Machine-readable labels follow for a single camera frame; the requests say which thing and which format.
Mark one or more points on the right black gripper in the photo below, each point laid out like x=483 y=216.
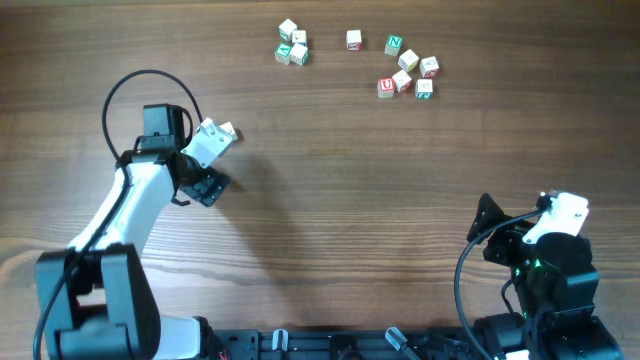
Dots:
x=502 y=245

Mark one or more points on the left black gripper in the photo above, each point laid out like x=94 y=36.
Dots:
x=209 y=185

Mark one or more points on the red letter V block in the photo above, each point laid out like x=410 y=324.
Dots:
x=229 y=129

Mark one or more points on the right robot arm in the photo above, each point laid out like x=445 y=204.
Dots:
x=554 y=279

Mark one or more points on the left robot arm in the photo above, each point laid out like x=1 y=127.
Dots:
x=95 y=299

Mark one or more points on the green letter A block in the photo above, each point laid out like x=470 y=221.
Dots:
x=282 y=53

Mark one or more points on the white block green J side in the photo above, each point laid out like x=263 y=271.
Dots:
x=424 y=88

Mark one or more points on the teal block top left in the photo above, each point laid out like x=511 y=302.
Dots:
x=286 y=29

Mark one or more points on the small white block orange print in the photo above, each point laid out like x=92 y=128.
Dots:
x=299 y=37

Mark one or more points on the white block red Q side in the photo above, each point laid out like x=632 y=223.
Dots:
x=429 y=67

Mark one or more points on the white block red M side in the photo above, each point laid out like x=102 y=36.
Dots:
x=402 y=81

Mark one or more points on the red letter U block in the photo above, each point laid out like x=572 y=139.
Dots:
x=385 y=87

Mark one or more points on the white block yellow side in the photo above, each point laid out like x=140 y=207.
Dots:
x=408 y=60

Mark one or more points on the green letter N block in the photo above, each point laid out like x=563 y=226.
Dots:
x=393 y=45

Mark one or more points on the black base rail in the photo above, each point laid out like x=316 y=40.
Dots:
x=434 y=344

